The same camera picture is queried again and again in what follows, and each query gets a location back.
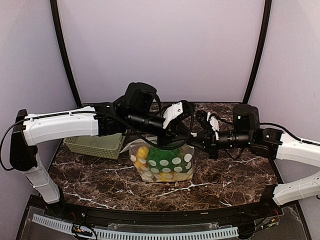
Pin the black right frame post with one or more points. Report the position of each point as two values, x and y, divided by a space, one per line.
259 51

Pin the black frame post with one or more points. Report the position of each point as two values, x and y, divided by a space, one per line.
63 52
259 51

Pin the light green perforated basket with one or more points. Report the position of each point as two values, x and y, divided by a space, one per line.
107 147

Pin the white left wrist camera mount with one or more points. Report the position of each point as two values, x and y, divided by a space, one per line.
171 113

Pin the yellow fake lemon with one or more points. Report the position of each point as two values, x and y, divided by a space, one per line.
141 158

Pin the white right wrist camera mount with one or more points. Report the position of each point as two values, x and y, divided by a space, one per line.
214 123

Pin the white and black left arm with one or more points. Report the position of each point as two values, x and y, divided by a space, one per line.
95 120

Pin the black front rail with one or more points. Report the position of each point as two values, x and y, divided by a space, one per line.
238 215

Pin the green fake vegetable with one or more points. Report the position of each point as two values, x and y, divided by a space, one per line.
178 160

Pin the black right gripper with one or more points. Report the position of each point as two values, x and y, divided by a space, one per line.
206 141

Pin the grey slotted cable duct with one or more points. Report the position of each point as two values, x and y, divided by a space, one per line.
117 231

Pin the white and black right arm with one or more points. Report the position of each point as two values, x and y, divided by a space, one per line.
274 142

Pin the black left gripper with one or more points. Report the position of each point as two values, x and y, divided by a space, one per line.
174 130

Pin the black left frame post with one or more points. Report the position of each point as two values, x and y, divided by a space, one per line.
63 52

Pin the clear zip top bag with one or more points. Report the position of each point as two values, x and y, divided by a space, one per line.
146 175

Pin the pale yellow fake food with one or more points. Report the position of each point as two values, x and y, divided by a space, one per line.
171 177

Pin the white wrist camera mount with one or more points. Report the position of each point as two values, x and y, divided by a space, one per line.
171 113
214 123

